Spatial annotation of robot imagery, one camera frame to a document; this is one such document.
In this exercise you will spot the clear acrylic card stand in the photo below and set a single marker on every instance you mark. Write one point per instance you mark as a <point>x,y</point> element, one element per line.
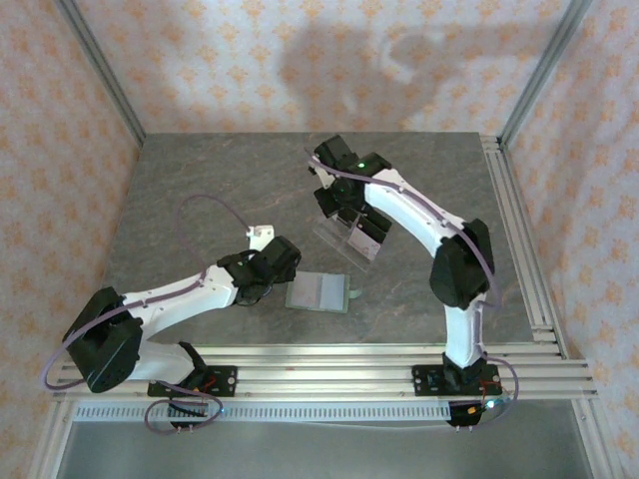
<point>332,237</point>

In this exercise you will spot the olive green card holder wallet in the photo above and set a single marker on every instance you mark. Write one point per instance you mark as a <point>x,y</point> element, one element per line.
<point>332,294</point>

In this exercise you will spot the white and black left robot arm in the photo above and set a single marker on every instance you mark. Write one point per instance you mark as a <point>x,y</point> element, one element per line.
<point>185,297</point>

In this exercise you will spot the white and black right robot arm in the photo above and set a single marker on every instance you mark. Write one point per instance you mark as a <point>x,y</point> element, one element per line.
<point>404,209</point>

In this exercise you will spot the black credit card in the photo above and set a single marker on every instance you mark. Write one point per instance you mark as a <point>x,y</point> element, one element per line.
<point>349,227</point>
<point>382,222</point>
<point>372,232</point>

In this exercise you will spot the black base electronics box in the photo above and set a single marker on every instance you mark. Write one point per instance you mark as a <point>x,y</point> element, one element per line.
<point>187,410</point>
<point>461,416</point>

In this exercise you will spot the brushed metal lower panel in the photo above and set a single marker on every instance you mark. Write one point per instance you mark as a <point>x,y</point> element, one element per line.
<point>324,454</point>

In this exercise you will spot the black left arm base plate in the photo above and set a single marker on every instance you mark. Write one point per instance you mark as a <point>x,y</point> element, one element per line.
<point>227,381</point>

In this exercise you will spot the aluminium rail mounting frame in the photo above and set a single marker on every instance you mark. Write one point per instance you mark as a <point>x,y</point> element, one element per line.
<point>324,379</point>

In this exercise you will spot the aluminium side rail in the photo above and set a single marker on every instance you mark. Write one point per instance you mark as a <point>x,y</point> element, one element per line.
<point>514,224</point>

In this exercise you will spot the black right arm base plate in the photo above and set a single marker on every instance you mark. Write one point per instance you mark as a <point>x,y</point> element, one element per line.
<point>424,381</point>

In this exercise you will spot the aluminium corner post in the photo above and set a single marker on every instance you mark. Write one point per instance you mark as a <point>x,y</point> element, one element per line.
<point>100,65</point>
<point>544,70</point>

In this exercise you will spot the aluminium frame leg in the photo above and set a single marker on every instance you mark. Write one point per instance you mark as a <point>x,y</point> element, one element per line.
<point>47,449</point>
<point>591,439</point>

